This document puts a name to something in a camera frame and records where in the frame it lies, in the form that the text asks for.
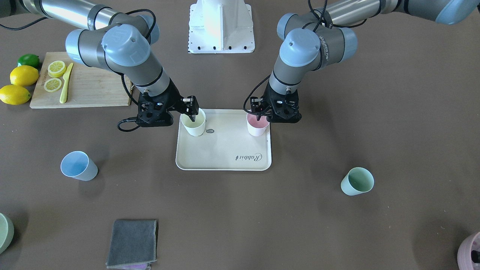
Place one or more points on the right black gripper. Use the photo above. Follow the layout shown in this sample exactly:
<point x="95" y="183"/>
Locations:
<point x="174" y="98"/>

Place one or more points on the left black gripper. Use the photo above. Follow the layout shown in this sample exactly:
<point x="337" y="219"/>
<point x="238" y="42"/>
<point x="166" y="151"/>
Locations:
<point x="268" y="96"/>

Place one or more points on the pale yellow plastic cup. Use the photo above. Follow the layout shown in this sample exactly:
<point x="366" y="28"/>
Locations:
<point x="197" y="127"/>

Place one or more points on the pink plastic cup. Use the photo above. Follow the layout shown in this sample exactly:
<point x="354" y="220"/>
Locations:
<point x="254" y="127"/>

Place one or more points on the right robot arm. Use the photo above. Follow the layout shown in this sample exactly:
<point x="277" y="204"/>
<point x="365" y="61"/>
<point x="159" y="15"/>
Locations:
<point x="117" y="42"/>

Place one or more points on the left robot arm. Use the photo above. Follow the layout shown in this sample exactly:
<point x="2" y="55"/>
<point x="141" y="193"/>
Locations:
<point x="325" y="36"/>

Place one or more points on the cream rabbit serving tray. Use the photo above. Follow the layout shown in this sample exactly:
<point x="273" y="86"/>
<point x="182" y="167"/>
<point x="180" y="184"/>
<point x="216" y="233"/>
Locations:
<point x="226" y="144"/>

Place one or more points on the wooden cutting board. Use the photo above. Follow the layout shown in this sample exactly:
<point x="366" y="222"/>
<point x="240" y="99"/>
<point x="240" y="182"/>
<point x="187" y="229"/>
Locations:
<point x="88" y="87"/>

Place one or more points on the green plastic cup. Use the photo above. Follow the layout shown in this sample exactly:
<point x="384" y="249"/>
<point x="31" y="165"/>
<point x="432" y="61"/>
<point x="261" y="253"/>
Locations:
<point x="357" y="181"/>

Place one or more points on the blue plastic cup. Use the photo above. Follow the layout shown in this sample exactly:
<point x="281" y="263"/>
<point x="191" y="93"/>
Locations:
<point x="78" y="165"/>

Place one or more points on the yellow plastic knife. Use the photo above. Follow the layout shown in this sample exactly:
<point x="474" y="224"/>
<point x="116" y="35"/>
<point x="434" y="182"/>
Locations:
<point x="66" y="79"/>

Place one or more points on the upper lemon slice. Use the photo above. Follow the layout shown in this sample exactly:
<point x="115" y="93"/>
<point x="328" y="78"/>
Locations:
<point x="56" y="69"/>

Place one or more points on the lemon slice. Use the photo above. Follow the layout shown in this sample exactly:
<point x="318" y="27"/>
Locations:
<point x="56" y="69"/>
<point x="52" y="85"/>

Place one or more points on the lower lemon slice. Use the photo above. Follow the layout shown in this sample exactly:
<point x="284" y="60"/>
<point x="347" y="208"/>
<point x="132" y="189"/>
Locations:
<point x="52" y="85"/>

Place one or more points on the grey folded cloth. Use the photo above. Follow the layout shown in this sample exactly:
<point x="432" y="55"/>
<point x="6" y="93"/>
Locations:
<point x="132" y="244"/>

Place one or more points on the green lime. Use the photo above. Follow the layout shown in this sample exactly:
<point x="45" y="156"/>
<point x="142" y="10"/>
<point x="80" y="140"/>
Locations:
<point x="29" y="60"/>

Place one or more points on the whole lemon upper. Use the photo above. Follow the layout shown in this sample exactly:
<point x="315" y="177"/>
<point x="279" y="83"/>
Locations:
<point x="24" y="76"/>

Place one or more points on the whole lemon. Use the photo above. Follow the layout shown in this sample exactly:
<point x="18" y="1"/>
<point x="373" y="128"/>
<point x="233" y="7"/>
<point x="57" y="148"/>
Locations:
<point x="14" y="94"/>
<point x="24" y="76"/>

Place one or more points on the whole lemon lower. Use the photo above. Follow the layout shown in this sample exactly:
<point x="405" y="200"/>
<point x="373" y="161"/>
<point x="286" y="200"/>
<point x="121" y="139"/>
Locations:
<point x="14" y="94"/>

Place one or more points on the green bowl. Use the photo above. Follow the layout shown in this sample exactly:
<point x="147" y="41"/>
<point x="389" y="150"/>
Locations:
<point x="6" y="232"/>

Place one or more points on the pink bowl with ice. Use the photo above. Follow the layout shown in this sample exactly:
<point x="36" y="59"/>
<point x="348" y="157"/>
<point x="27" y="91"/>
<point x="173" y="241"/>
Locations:
<point x="468" y="253"/>

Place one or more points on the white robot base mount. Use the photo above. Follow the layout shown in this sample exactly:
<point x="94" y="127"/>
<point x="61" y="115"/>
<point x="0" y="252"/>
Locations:
<point x="221" y="26"/>

